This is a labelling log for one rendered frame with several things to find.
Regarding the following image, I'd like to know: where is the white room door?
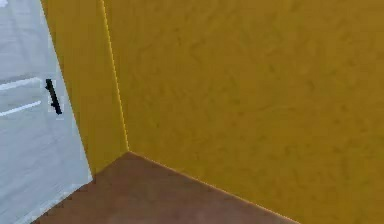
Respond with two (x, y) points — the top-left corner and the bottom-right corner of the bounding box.
(0, 0), (94, 224)

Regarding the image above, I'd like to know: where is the black door handle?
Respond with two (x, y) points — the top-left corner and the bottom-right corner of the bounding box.
(45, 78), (64, 116)

